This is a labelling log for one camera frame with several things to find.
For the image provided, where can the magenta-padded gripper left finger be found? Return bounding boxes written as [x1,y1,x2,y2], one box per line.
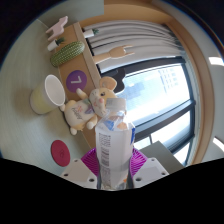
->
[60,148,101,190]

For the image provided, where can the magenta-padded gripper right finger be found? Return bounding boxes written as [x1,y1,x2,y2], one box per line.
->
[128,147,170,189]

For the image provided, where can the clear plastic water bottle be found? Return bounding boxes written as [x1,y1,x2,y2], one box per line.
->
[94,98,136,191]

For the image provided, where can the flat round red coaster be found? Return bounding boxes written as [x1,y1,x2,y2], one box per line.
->
[50,139,72,168]

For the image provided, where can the cream plush mouse toy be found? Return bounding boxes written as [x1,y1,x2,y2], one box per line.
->
[59,76,118,136]

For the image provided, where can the ceiling light panel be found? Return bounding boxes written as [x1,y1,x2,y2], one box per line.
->
[208,56,224,67]
[212,137,224,153]

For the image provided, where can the pale yellow white cup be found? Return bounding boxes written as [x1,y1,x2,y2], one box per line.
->
[29,74,66,116]

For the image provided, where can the purple round number sign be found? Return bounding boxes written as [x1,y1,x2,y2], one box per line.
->
[65,69,88,93]

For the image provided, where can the tall green cactus ornament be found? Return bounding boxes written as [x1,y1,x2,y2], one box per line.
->
[49,40,86,68]

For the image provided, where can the wooden hand model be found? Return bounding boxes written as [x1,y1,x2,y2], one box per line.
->
[92,44,136,65]

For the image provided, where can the small plant in white pot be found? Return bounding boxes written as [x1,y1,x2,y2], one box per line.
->
[46,37,66,52]
[82,28,100,39]

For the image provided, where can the white pleated curtain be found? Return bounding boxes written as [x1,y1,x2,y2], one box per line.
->
[83,19,186,74]

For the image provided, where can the pink wooden horse figure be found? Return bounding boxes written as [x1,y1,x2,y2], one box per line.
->
[45,15,69,42]

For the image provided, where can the small grey-green desk partition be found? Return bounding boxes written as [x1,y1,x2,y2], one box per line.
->
[36,0,106,22]

